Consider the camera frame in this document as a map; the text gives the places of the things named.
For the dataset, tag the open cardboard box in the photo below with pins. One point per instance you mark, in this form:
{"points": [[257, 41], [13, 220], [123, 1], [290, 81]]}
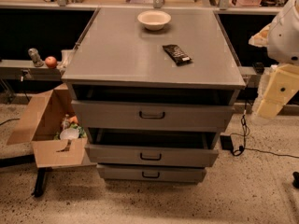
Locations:
{"points": [[39, 123]]}

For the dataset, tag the black power adapter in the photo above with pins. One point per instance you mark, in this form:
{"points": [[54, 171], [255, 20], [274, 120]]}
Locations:
{"points": [[226, 143]]}

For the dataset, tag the small grey figurine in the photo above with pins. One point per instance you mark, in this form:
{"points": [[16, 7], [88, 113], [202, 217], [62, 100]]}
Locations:
{"points": [[34, 55]]}

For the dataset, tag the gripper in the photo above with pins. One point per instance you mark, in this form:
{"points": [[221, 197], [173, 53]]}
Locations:
{"points": [[284, 39]]}

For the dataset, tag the grey drawer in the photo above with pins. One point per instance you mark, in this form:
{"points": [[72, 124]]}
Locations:
{"points": [[157, 148], [151, 173], [160, 109]]}

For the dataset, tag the black stand foot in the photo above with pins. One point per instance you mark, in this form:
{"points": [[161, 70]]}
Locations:
{"points": [[41, 180]]}

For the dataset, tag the white bowl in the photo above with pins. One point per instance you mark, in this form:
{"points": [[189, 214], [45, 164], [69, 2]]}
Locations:
{"points": [[154, 20]]}

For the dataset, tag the grey top drawer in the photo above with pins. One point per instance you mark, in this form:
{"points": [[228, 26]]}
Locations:
{"points": [[160, 109]]}

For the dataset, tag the red apple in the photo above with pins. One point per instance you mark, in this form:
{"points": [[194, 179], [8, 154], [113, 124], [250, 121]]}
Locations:
{"points": [[51, 62]]}

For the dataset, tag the black remote on shelf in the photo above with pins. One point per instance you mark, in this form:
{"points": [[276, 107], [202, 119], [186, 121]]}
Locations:
{"points": [[258, 68]]}

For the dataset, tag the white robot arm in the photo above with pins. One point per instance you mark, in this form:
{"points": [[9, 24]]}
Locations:
{"points": [[283, 37]]}

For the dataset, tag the black snack packet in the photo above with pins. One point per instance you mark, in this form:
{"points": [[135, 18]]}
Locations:
{"points": [[177, 54]]}

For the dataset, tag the white plate in box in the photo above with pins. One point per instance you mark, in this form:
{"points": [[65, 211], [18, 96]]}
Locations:
{"points": [[69, 134]]}

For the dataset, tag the grey bottom drawer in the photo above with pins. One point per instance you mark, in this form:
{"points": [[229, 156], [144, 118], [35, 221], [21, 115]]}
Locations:
{"points": [[151, 173]]}

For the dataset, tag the grey drawer cabinet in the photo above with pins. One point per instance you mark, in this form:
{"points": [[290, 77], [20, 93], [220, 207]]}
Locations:
{"points": [[119, 52]]}

